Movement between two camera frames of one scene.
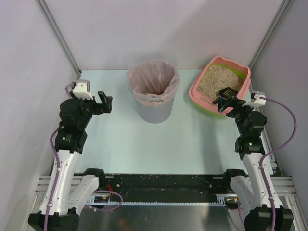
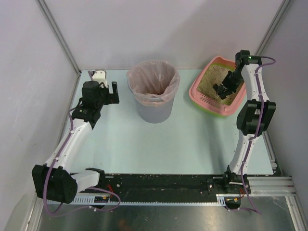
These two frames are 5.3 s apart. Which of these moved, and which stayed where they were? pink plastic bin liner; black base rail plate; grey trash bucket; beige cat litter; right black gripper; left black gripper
Moved: left black gripper; right black gripper
Stayed: grey trash bucket; pink plastic bin liner; black base rail plate; beige cat litter
